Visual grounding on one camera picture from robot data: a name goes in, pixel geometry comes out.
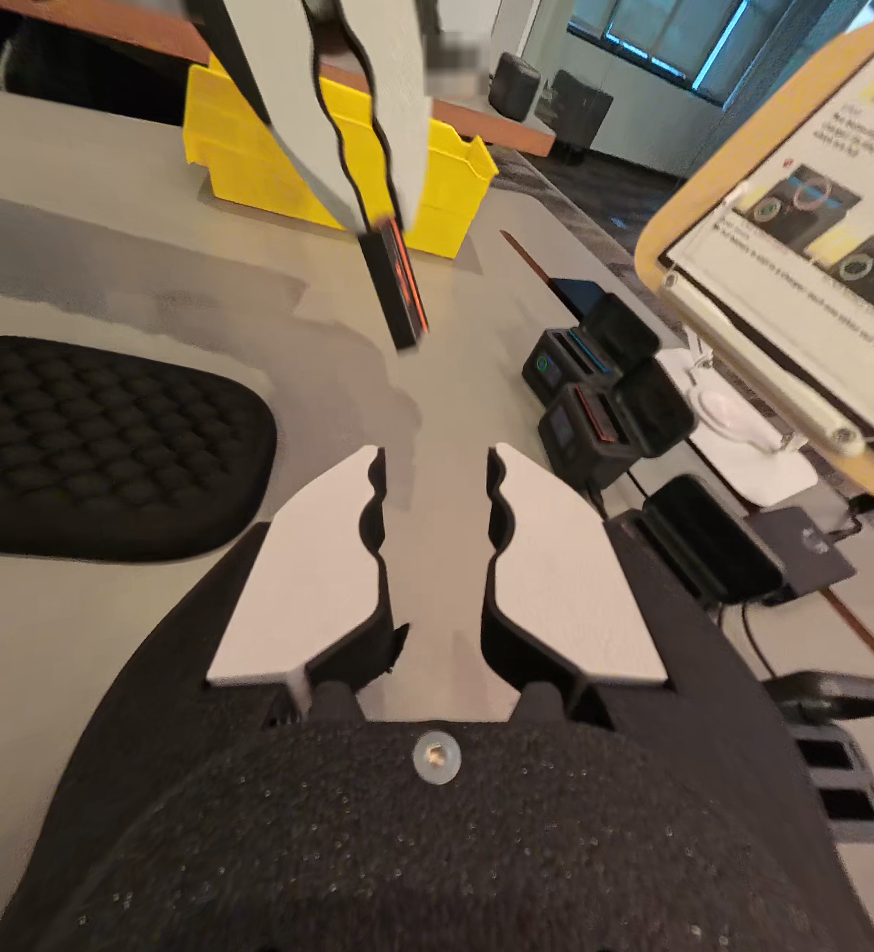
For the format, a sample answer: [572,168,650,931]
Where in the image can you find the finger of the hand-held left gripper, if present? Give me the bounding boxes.
[217,0,369,232]
[339,0,435,232]

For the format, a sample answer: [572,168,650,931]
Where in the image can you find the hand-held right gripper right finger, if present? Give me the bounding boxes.
[481,443,668,726]

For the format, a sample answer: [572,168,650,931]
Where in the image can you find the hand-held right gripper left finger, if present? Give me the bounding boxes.
[206,445,409,709]

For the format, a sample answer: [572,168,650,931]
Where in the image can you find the yellow plastic bin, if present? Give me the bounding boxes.
[184,63,499,260]

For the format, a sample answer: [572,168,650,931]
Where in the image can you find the black battery charger case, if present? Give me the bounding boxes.
[489,52,543,121]
[539,360,698,488]
[522,294,661,406]
[606,476,786,605]
[764,669,874,845]

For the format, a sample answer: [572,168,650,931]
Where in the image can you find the orange trimmed black battery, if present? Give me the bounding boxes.
[358,217,430,351]
[577,387,618,443]

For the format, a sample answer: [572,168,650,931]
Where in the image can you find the blue trimmed black battery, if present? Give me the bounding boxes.
[567,327,609,373]

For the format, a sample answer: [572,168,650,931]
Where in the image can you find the dark low cabinet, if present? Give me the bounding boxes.
[552,69,616,148]

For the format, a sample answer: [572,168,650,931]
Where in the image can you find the black usb charging hub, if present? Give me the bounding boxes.
[748,506,858,597]

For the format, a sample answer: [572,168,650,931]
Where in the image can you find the black textured wrist pad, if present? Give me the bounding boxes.
[0,336,278,562]

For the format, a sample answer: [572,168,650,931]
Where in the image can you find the dark blue flat pad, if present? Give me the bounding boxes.
[548,277,607,319]

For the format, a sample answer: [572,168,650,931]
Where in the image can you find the wooden instruction board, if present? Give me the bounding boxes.
[634,7,874,507]

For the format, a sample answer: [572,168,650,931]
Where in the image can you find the printed instruction sheet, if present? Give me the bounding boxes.
[660,30,874,332]

